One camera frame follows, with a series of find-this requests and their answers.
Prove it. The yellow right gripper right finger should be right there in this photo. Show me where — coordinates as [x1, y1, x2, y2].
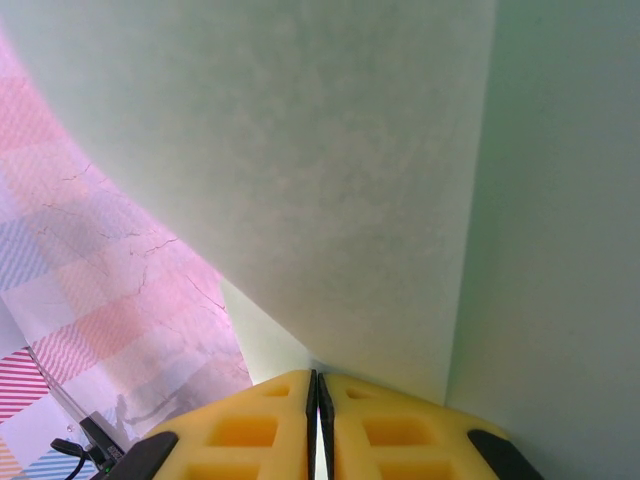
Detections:
[318, 371, 517, 480]

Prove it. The light green paper sheet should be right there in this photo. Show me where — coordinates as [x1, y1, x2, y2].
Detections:
[0, 0, 640, 480]

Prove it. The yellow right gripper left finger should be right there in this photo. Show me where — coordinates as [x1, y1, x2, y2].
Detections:
[151, 368, 319, 480]

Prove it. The thin black left gripper cable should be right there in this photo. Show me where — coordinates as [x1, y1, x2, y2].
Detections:
[49, 438, 99, 480]

